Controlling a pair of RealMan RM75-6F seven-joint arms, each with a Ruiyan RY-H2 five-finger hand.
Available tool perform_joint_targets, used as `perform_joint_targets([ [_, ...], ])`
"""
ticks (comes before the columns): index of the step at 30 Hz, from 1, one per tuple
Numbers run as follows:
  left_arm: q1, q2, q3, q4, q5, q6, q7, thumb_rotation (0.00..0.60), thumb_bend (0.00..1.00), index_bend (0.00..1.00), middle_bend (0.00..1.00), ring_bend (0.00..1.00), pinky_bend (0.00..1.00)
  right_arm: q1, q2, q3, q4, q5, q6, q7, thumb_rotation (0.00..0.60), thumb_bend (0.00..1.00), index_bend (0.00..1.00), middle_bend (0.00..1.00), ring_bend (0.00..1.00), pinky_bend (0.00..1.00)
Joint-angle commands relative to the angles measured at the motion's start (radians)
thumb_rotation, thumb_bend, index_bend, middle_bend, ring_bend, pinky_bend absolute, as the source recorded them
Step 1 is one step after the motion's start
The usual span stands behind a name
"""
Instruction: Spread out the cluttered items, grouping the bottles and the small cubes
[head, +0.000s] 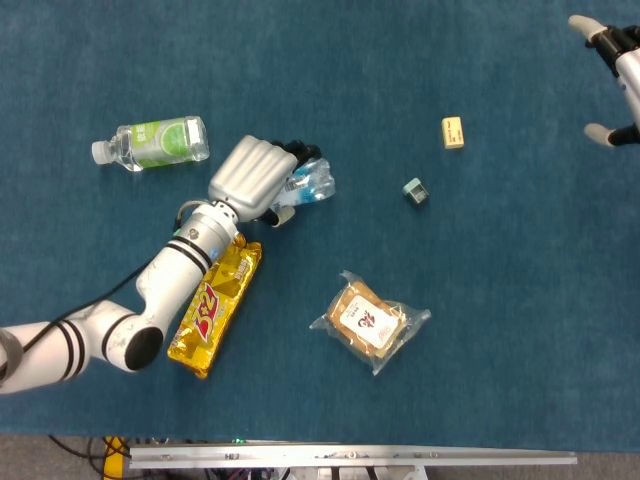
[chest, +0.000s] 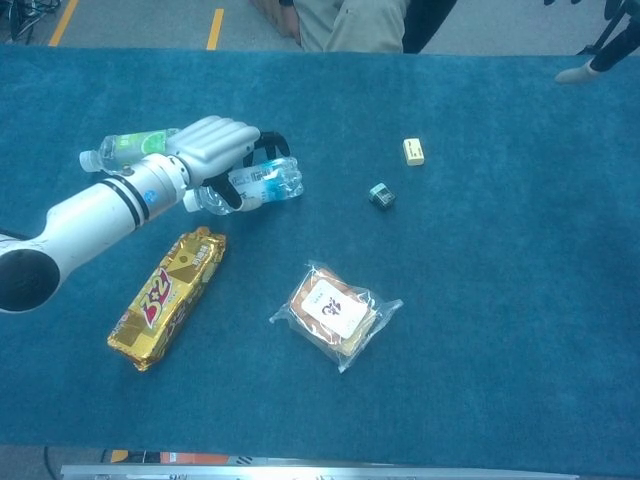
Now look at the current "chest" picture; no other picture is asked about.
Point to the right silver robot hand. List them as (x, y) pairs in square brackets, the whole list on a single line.
[(575, 75)]

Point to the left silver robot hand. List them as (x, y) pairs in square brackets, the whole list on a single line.
[(215, 142)]

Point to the sliced bread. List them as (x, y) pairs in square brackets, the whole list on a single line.
[(330, 310)]

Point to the clear bottle green label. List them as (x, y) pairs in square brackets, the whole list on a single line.
[(132, 145)]

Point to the small grey pencil sharpener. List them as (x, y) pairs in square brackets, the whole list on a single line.
[(381, 196)]

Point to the person in beige trousers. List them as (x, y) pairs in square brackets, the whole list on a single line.
[(350, 25)]

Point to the clear water bottle blue label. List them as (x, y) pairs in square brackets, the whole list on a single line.
[(275, 182)]

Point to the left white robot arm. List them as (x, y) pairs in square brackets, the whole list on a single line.
[(90, 220)]

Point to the gold foil biscuit packet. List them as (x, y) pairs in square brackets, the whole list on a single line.
[(165, 300)]

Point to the aluminium profile rail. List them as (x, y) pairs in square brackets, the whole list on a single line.
[(300, 472)]

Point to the yellow eraser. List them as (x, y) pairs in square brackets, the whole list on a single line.
[(414, 152)]

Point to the teal table cloth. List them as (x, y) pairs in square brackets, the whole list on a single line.
[(450, 350)]

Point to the person's black trouser leg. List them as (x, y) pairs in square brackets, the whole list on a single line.
[(425, 25)]

